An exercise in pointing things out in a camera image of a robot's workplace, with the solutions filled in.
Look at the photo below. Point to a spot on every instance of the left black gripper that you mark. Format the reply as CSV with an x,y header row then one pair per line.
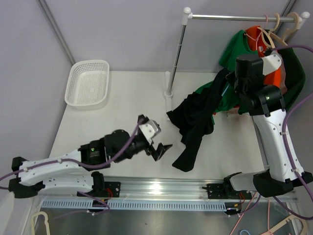
x,y
156,154

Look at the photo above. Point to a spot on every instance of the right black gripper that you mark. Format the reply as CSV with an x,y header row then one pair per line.
x,y
231,76

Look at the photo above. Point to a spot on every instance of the black t shirt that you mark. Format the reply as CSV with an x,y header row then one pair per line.
x,y
193,118

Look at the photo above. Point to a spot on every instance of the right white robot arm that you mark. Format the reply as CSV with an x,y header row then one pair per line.
x,y
266,106

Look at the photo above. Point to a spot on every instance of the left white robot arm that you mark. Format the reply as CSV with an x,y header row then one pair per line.
x,y
78,172

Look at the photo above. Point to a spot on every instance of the orange t shirt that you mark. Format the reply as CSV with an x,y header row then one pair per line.
x,y
266,49

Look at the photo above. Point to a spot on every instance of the dark green t shirt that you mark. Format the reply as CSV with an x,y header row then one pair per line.
x,y
290,77

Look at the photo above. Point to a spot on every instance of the wooden hanger on floor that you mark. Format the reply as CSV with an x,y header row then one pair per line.
x,y
285,221

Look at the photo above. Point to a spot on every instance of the silver clothes rack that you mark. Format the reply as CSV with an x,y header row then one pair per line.
x,y
200,41

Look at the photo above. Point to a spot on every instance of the white perforated basket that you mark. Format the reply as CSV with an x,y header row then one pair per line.
x,y
88,84

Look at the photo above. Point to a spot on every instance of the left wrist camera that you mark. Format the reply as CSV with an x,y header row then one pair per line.
x,y
150,129

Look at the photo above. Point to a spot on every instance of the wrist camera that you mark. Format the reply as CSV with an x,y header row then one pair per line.
x,y
150,129
271,63

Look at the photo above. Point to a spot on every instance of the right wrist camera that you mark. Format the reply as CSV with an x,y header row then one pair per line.
x,y
271,63

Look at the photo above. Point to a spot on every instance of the aluminium mounting rail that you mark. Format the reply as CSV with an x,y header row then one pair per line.
x,y
132,188

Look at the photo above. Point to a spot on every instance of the pink wire hanger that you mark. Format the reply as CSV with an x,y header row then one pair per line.
x,y
253,34

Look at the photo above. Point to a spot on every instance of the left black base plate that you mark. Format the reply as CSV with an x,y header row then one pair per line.
x,y
110,190

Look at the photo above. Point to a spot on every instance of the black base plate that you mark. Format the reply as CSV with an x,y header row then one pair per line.
x,y
224,191
110,190

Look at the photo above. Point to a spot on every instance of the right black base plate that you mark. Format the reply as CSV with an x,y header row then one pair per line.
x,y
224,191

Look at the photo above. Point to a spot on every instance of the white slotted cable duct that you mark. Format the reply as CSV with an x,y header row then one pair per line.
x,y
136,205

